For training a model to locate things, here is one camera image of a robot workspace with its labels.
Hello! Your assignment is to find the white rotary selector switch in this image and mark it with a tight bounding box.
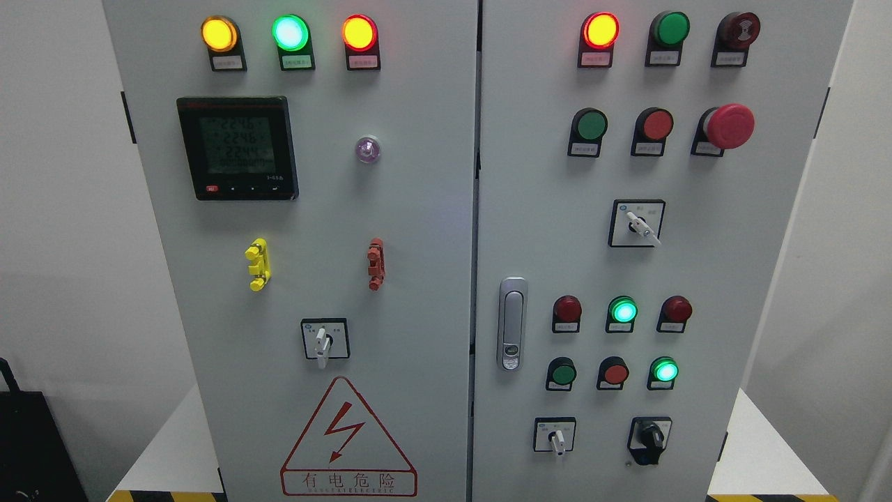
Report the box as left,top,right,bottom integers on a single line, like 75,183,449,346
300,318,351,369

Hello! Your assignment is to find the red terminal block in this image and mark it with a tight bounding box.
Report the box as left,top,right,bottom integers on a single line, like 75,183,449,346
367,238,386,291

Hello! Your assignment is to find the clear small light bulb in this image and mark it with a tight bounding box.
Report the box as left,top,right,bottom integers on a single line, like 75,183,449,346
354,135,382,165

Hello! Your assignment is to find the dark red lamp left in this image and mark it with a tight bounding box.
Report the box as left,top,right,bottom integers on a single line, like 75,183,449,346
551,295,583,333

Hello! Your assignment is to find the dark red lamp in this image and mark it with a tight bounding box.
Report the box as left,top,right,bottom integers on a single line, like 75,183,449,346
656,295,693,333
551,295,583,333

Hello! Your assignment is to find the grey left cabinet door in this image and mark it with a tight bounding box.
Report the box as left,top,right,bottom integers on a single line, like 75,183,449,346
103,1,478,501

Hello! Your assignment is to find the grey cabinet door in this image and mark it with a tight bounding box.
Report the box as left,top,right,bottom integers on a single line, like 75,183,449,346
472,1,852,501
103,1,478,501

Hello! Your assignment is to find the green push button lower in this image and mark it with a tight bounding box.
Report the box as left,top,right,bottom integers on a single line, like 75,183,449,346
545,356,577,392

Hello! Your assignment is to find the green push button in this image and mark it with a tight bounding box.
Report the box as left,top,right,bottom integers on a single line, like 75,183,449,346
545,356,577,392
567,107,608,158

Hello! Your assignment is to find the green lit lamp middle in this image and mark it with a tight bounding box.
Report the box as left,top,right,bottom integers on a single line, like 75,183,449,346
605,296,638,333

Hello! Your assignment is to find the yellow terminal block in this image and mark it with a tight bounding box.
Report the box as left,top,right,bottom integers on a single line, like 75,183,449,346
243,238,272,292

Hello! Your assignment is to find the green push button upper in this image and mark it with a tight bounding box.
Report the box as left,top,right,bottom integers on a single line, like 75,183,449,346
567,107,608,158

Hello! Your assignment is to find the red push button lower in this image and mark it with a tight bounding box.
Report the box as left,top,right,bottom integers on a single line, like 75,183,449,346
596,356,629,390

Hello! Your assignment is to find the red push button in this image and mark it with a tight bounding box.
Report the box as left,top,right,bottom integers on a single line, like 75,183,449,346
630,106,673,157
596,356,629,390

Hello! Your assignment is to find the grey right cabinet door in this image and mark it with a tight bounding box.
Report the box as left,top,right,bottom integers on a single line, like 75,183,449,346
472,1,852,501

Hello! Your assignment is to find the red electrical warning sticker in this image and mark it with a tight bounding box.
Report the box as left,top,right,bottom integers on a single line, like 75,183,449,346
280,376,418,498

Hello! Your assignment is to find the black digital power meter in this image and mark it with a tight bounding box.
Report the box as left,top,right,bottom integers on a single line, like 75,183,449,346
176,96,299,201

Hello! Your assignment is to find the red-orange lit indicator lamp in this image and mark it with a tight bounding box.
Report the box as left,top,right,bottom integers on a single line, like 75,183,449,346
341,13,381,70

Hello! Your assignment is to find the dark red lamp right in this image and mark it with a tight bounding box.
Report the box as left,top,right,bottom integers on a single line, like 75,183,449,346
656,295,693,333

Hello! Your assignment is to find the red push button upper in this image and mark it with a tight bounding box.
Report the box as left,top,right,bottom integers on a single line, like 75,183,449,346
630,106,673,157

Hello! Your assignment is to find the green lit button lower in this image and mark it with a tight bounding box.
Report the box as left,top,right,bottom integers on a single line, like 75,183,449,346
647,356,679,390

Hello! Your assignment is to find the green lit indicator lamp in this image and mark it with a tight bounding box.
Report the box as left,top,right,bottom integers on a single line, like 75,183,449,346
271,14,315,71

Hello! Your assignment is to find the red lit lamp right door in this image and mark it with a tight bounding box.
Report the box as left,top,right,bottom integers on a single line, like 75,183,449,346
577,10,620,68

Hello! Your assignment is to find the red emergency stop button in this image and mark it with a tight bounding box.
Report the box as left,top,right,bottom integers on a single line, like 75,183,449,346
691,104,755,157

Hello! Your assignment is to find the yellow indicator lamp top left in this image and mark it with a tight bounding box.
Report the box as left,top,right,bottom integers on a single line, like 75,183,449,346
201,15,247,71

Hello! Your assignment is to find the green unlit indicator lamp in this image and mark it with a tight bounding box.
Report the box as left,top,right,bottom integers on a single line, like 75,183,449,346
645,10,691,67

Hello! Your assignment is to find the dark red buzzer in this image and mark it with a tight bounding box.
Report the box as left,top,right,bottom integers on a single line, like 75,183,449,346
711,12,761,68

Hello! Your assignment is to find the silver door handle lock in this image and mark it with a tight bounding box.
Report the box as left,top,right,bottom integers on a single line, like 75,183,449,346
497,277,528,371

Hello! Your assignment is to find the white selector switch right upper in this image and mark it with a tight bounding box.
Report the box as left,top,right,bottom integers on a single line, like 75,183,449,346
608,199,666,248

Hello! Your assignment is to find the white selector switch right lower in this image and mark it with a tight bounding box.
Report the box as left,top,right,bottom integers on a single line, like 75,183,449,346
533,416,577,457

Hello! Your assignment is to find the black rotary knob switch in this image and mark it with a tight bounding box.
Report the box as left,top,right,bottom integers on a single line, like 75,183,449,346
627,416,672,465

